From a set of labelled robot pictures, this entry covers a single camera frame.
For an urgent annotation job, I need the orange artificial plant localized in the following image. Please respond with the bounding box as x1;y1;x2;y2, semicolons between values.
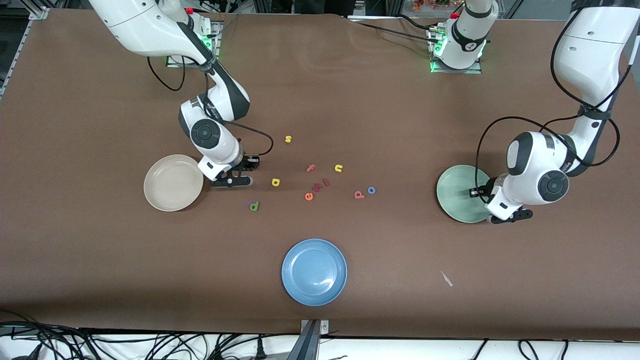
412;0;451;12

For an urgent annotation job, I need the grey metal post bracket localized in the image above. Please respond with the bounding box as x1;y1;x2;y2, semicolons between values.
287;319;330;360

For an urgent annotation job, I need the aluminium frame profile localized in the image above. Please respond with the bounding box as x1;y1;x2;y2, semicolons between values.
20;0;51;21

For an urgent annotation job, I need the black table cable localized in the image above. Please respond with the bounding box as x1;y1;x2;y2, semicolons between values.
397;14;433;32
356;22;437;45

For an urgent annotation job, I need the blue plate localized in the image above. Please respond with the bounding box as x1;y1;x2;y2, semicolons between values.
281;238;348;307

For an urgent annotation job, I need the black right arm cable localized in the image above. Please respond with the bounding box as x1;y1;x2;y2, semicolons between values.
146;55;274;157

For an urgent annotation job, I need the beige brown plate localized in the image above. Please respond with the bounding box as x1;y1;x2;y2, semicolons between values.
143;154;205;212

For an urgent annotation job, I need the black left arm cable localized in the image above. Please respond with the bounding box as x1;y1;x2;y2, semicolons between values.
475;0;632;193

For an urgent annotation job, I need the light green plate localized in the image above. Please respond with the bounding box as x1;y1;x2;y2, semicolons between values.
436;164;498;224

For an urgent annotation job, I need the black aluminium frame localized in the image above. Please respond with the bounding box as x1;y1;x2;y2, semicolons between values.
252;0;403;16

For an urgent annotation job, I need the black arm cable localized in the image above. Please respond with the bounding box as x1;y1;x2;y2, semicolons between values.
475;0;632;193
146;55;274;157

